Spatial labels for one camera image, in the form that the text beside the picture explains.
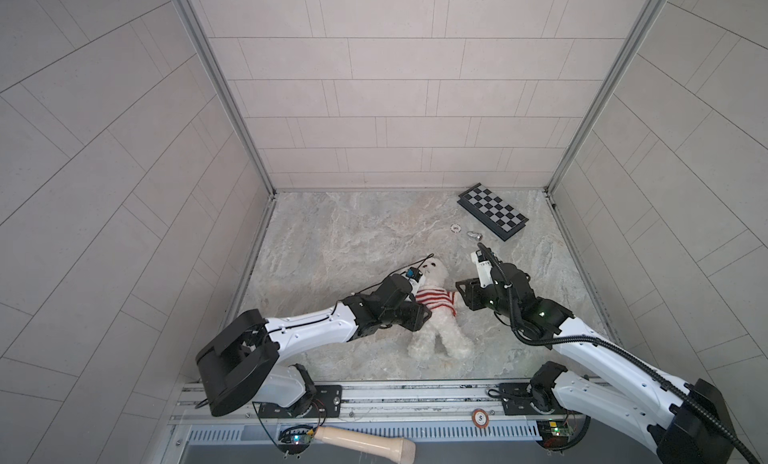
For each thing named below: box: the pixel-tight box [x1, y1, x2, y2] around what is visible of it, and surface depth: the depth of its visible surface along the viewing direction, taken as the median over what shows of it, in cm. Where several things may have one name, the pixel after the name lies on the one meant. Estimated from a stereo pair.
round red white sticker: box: [472, 408, 490, 429], surface depth 71 cm
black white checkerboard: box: [457, 182, 529, 242], surface depth 108 cm
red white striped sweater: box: [415, 288, 457, 317], surface depth 82 cm
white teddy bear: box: [407, 259, 473, 361], surface depth 79 cm
